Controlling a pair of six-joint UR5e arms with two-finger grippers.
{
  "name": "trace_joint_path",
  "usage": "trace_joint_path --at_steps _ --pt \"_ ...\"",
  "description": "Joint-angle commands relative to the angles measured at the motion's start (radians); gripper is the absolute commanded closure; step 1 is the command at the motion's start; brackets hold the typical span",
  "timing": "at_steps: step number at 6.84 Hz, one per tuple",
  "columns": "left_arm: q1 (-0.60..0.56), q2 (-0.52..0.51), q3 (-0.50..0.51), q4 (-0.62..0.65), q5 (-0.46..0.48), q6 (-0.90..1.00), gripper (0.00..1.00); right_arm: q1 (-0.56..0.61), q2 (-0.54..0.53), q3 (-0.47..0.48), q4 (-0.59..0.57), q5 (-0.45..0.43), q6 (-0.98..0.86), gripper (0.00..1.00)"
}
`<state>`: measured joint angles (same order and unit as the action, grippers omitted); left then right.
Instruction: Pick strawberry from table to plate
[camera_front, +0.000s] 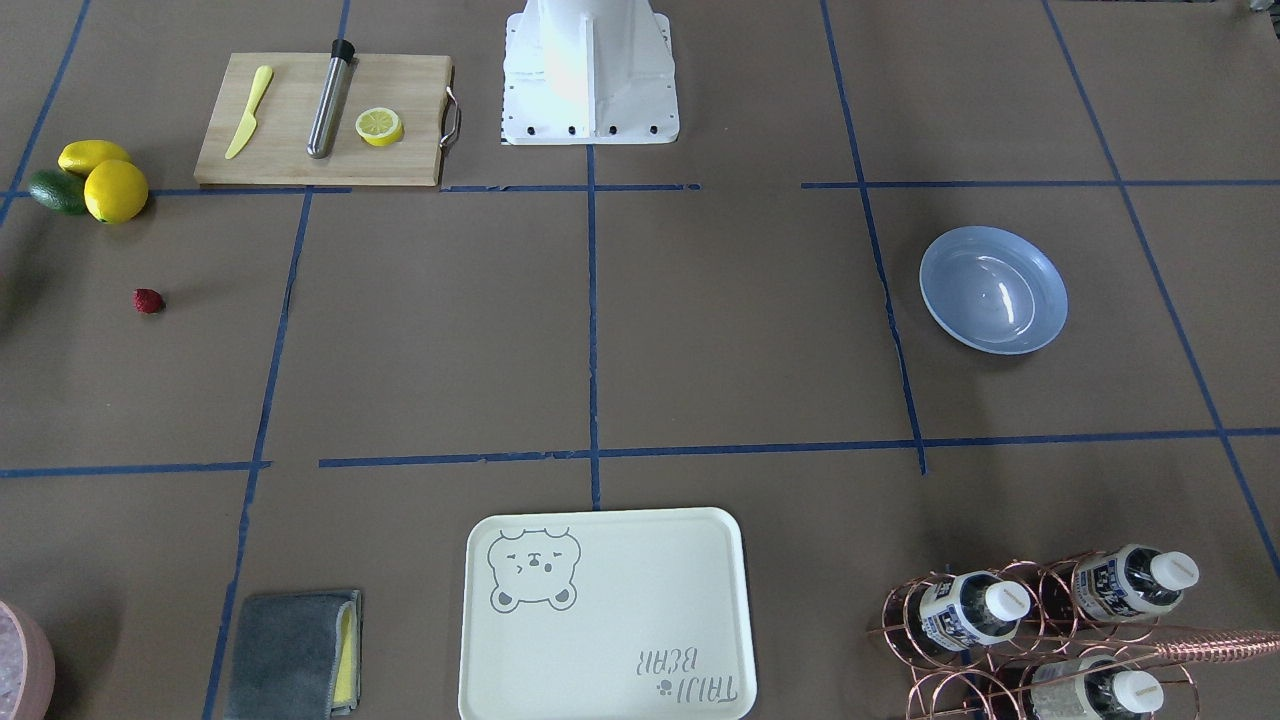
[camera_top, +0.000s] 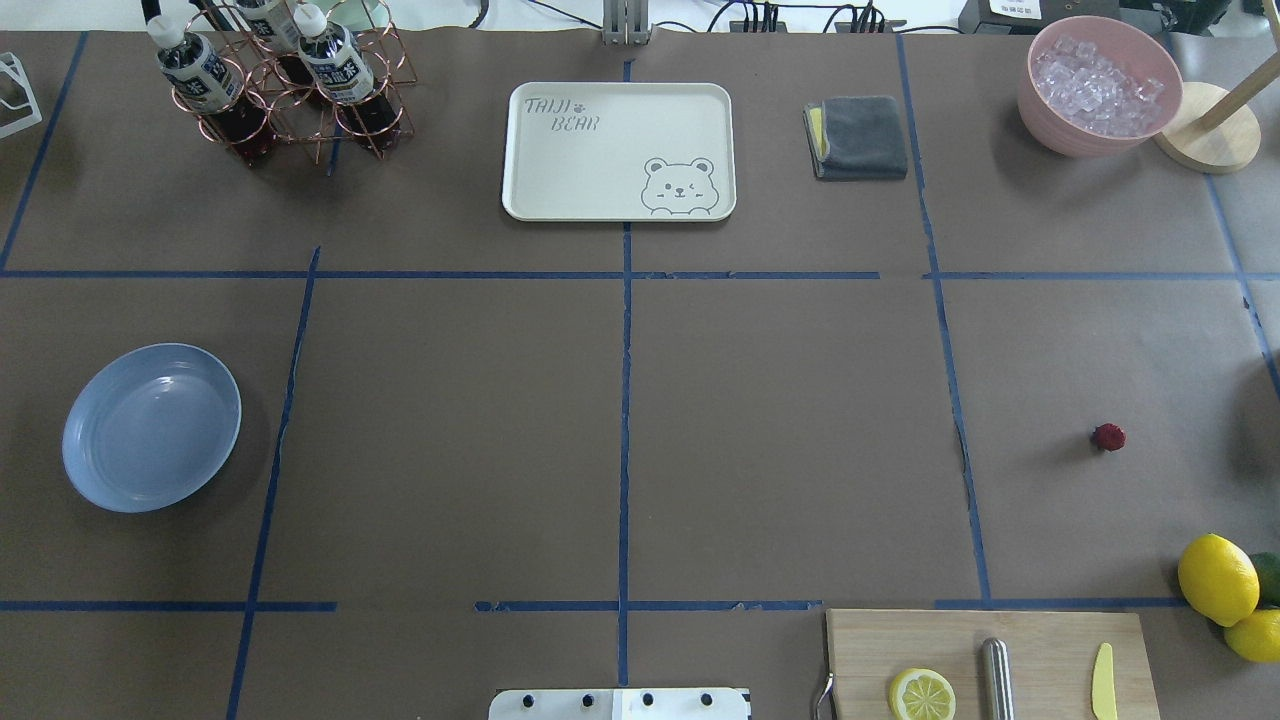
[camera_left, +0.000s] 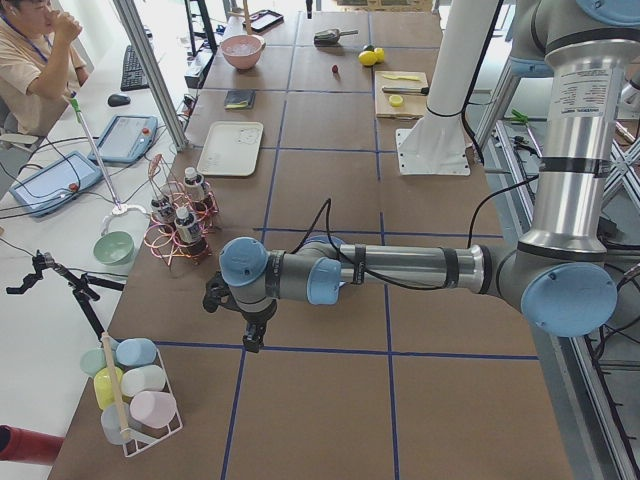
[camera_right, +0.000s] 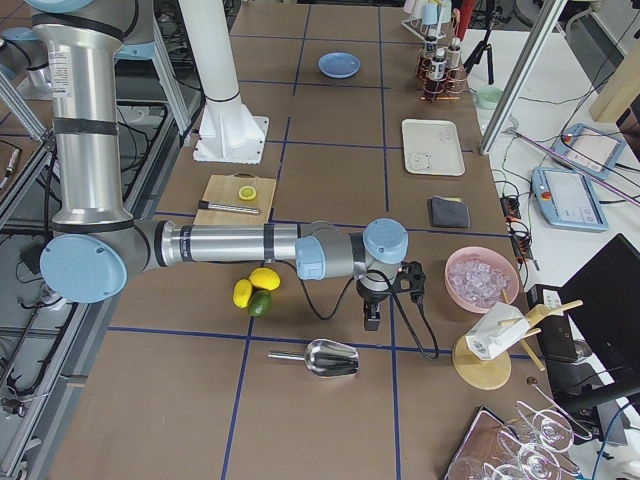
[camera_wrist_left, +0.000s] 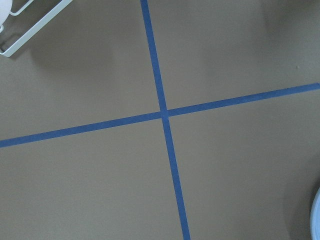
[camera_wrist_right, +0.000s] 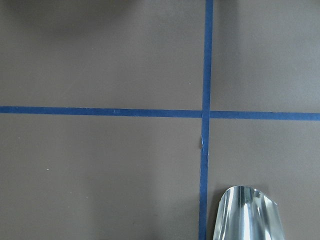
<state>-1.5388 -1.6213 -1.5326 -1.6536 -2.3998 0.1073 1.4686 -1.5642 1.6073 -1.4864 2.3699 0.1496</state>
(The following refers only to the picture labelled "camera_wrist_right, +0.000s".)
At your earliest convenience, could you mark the metal ice scoop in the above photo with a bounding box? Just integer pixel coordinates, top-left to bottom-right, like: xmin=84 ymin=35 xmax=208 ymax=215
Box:
xmin=212 ymin=185 xmax=286 ymax=240

